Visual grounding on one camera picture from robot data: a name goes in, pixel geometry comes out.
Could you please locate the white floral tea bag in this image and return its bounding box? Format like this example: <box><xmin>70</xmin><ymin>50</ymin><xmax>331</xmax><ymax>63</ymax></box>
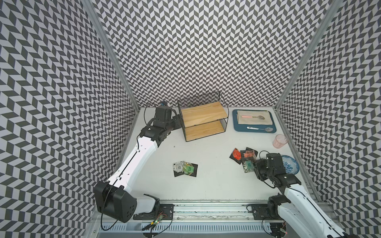
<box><xmin>173</xmin><ymin>161</ymin><xmax>185</xmax><ymax>174</ymax></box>

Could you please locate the small red tea bag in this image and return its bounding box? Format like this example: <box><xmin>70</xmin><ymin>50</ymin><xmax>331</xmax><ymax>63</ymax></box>
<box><xmin>229</xmin><ymin>148</ymin><xmax>242</xmax><ymax>165</ymax></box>

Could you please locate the black wire wooden shelf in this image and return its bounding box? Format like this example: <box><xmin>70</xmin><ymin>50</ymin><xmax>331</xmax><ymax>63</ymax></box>
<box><xmin>177</xmin><ymin>91</ymin><xmax>230</xmax><ymax>142</ymax></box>

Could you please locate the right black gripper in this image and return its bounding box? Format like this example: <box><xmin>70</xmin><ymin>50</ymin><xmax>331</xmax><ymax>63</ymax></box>
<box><xmin>250</xmin><ymin>158</ymin><xmax>274</xmax><ymax>181</ymax></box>

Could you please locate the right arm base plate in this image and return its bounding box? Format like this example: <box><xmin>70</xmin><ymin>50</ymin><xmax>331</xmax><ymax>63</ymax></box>
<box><xmin>250</xmin><ymin>204</ymin><xmax>282</xmax><ymax>221</ymax></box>

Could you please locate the pink plastic cup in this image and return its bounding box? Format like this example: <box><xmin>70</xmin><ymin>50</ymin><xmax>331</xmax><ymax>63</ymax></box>
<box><xmin>272</xmin><ymin>134</ymin><xmax>288</xmax><ymax>149</ymax></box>

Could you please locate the aluminium front rail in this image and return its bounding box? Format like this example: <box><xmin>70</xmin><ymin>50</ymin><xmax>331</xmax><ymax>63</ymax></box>
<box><xmin>160</xmin><ymin>200</ymin><xmax>267</xmax><ymax>222</ymax></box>

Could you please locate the pink handled spoon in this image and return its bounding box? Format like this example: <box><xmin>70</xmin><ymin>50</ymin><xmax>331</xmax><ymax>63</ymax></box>
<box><xmin>241</xmin><ymin>115</ymin><xmax>266</xmax><ymax>120</ymax></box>

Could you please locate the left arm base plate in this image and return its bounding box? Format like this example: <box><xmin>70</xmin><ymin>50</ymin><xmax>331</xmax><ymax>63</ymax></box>
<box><xmin>133</xmin><ymin>204</ymin><xmax>175</xmax><ymax>221</ymax></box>

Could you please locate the teal plastic tray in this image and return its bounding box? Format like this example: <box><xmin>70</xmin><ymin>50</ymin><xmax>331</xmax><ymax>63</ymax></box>
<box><xmin>232</xmin><ymin>109</ymin><xmax>277</xmax><ymax>133</ymax></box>

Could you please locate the blue patterned bowl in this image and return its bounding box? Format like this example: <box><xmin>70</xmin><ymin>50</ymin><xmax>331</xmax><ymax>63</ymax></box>
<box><xmin>282</xmin><ymin>155</ymin><xmax>300</xmax><ymax>175</ymax></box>

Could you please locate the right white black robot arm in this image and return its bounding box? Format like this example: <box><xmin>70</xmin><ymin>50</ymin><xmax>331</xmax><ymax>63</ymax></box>
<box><xmin>250</xmin><ymin>153</ymin><xmax>358</xmax><ymax>238</ymax></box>

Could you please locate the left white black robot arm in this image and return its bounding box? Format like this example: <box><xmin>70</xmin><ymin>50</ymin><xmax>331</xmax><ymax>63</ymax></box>
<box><xmin>93</xmin><ymin>101</ymin><xmax>182</xmax><ymax>223</ymax></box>

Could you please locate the beige folded cloth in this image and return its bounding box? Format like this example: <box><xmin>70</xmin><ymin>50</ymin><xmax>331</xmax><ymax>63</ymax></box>
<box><xmin>237</xmin><ymin>110</ymin><xmax>273</xmax><ymax>126</ymax></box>

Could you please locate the white handled spoon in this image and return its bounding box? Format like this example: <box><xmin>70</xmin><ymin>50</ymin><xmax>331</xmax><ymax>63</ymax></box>
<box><xmin>247</xmin><ymin>127</ymin><xmax>273</xmax><ymax>133</ymax></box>

